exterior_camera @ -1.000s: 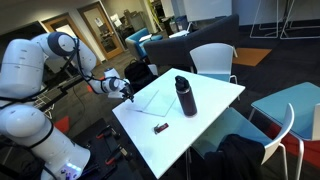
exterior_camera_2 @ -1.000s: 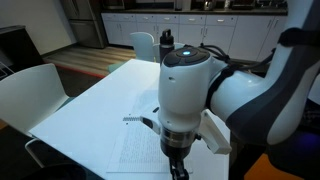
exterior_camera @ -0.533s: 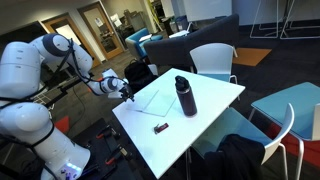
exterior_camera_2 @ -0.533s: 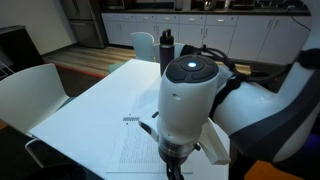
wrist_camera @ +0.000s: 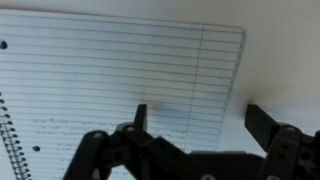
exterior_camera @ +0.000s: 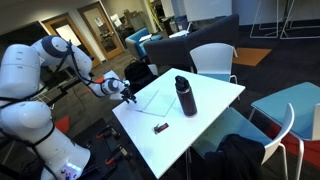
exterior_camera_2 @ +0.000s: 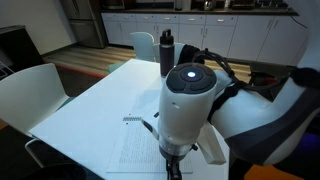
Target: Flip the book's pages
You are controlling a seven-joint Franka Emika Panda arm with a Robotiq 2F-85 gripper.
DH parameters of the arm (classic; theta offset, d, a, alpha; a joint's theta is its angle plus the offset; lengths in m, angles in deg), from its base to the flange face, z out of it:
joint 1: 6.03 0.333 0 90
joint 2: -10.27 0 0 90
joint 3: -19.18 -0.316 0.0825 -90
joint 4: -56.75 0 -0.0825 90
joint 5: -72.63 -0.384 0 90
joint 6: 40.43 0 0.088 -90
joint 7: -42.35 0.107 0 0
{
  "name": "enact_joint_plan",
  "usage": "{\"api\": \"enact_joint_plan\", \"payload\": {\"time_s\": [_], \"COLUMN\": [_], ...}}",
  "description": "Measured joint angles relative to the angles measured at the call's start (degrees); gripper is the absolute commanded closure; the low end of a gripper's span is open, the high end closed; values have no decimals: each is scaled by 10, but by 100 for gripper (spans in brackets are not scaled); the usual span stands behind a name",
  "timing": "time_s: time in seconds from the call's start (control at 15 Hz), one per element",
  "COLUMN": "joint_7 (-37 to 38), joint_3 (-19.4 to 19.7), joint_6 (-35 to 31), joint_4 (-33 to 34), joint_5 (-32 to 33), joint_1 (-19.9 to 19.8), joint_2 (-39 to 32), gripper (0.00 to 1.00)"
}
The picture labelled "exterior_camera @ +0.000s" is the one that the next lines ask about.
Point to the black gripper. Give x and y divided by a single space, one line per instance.
126 93

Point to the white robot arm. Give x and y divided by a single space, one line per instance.
25 118

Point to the black backpack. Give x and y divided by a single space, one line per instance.
138 74

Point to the dark maroon water bottle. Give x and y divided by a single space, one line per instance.
185 95

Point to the teal armchair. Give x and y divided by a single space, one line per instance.
136 41

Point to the black red clamp stand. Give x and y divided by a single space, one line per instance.
106 162

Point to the dark grey sofa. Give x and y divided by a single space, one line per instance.
175 52

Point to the wooden door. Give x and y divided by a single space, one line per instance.
101 29

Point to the white chair near robot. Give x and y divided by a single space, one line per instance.
214 60

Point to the whiteboard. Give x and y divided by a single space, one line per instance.
197 10

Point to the black jacket on chair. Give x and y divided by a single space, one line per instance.
234 158

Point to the white chair with jacket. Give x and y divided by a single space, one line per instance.
233 122

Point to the teal side table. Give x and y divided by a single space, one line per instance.
305 100

